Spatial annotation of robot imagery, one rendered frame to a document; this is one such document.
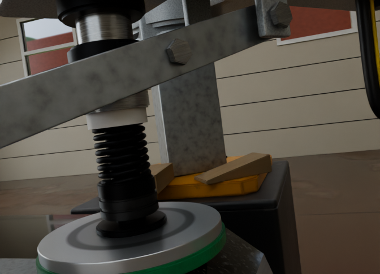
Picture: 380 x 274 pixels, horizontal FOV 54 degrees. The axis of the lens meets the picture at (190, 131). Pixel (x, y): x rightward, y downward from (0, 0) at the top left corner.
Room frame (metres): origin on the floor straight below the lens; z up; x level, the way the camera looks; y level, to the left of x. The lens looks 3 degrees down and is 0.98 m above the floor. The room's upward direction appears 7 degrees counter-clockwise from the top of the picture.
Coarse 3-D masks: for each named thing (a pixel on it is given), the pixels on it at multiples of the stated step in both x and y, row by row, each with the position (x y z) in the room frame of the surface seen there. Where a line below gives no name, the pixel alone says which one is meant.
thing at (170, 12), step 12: (168, 0) 1.10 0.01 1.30; (180, 0) 1.10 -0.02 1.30; (216, 0) 1.03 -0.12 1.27; (156, 12) 1.10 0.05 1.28; (168, 12) 1.10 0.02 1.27; (180, 12) 1.10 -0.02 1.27; (216, 12) 1.10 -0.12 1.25; (132, 24) 1.15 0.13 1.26; (156, 24) 1.12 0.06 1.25; (168, 24) 1.11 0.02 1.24; (180, 24) 1.13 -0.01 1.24
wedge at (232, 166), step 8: (232, 160) 1.11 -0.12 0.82; (240, 160) 1.08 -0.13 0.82; (248, 160) 1.05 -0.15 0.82; (256, 160) 1.03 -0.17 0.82; (264, 160) 1.03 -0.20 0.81; (216, 168) 1.08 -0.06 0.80; (224, 168) 1.04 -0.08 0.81; (232, 168) 1.02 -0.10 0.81; (240, 168) 1.01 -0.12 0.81; (248, 168) 1.02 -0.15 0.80; (256, 168) 1.02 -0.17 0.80; (264, 168) 1.03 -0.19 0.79; (200, 176) 1.04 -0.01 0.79; (208, 176) 1.02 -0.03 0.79; (216, 176) 0.99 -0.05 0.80; (224, 176) 0.99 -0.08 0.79; (232, 176) 1.00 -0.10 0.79; (240, 176) 1.01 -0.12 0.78
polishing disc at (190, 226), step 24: (96, 216) 0.51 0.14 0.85; (168, 216) 0.46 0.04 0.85; (192, 216) 0.45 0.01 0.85; (216, 216) 0.43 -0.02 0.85; (48, 240) 0.42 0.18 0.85; (72, 240) 0.41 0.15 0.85; (96, 240) 0.40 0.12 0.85; (120, 240) 0.39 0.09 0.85; (144, 240) 0.38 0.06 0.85; (168, 240) 0.37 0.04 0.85; (192, 240) 0.36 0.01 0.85; (48, 264) 0.36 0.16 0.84; (72, 264) 0.34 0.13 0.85; (96, 264) 0.34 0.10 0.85; (120, 264) 0.33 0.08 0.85; (144, 264) 0.34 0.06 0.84
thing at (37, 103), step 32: (192, 32) 0.44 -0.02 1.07; (224, 32) 0.46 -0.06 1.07; (256, 32) 0.49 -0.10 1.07; (64, 64) 0.35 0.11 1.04; (96, 64) 0.37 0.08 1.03; (128, 64) 0.39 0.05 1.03; (160, 64) 0.41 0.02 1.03; (192, 64) 0.43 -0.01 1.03; (0, 96) 0.32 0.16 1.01; (32, 96) 0.33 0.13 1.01; (64, 96) 0.35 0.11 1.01; (96, 96) 0.36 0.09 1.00; (128, 96) 0.38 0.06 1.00; (0, 128) 0.31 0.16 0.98; (32, 128) 0.33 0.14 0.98
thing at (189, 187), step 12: (240, 156) 1.43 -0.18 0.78; (180, 180) 1.09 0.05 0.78; (192, 180) 1.06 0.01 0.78; (228, 180) 1.00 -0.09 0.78; (240, 180) 0.97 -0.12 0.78; (252, 180) 0.98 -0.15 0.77; (168, 192) 1.03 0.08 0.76; (180, 192) 1.02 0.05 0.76; (192, 192) 1.01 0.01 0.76; (204, 192) 1.00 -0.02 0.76; (216, 192) 0.99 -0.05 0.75; (228, 192) 0.98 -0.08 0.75; (240, 192) 0.97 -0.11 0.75; (252, 192) 0.99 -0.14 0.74
